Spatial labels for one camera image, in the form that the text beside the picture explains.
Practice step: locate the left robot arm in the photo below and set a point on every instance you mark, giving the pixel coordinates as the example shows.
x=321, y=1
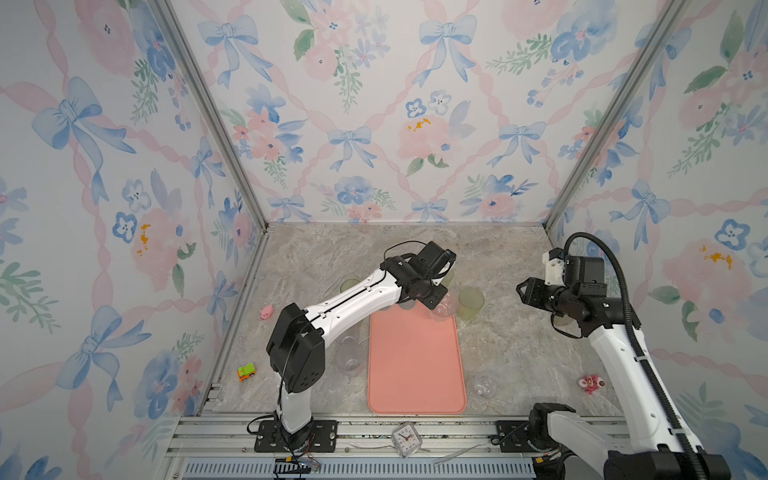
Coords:
x=297, y=345

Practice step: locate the green toy car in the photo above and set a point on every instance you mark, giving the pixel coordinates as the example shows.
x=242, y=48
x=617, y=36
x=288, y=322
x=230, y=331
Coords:
x=246, y=371

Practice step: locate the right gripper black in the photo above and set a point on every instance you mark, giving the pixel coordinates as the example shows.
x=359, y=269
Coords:
x=532, y=290

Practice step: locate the small clear glass front right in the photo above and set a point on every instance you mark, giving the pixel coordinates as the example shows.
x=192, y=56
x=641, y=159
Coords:
x=484, y=386

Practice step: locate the yellow-green textured cup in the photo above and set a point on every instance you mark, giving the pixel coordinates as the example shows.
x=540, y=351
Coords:
x=471, y=302

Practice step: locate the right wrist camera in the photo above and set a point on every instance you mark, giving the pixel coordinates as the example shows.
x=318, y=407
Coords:
x=562, y=269

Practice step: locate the red pink toy figure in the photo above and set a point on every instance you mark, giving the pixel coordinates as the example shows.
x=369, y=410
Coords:
x=591, y=384

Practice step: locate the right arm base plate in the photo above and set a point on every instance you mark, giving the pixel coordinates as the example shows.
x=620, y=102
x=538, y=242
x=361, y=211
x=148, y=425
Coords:
x=514, y=436

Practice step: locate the clear plastic stick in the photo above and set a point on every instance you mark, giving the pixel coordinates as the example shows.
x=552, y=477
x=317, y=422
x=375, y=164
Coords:
x=456, y=454

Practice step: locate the light green textured cup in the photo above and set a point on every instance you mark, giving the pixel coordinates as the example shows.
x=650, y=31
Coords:
x=448, y=279

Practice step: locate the small white clock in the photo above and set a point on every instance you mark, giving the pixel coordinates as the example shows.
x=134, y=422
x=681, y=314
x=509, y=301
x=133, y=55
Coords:
x=406, y=439

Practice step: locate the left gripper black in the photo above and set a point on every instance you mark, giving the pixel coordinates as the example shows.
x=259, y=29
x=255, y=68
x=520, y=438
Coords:
x=440, y=292

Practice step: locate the aluminium rail frame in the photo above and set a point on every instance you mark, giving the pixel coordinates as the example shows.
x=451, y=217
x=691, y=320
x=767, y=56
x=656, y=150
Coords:
x=230, y=446

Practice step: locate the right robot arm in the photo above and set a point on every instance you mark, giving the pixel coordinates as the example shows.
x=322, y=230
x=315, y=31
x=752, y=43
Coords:
x=660, y=444

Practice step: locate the green glass cup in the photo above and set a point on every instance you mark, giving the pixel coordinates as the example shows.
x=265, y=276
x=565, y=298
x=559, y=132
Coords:
x=348, y=284

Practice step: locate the pink toy pig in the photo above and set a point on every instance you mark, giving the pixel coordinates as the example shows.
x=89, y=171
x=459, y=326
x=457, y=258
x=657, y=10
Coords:
x=266, y=312

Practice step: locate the clear textured cup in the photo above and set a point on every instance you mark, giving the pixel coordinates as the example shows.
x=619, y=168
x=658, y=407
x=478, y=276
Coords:
x=447, y=307

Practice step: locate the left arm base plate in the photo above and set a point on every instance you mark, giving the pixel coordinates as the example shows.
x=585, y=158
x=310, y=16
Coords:
x=294, y=435

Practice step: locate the clear glass cup lower left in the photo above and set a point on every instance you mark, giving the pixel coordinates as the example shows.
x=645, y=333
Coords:
x=350, y=358

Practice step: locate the pink plastic tray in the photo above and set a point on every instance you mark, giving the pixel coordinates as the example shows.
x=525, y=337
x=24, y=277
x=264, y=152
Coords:
x=415, y=365

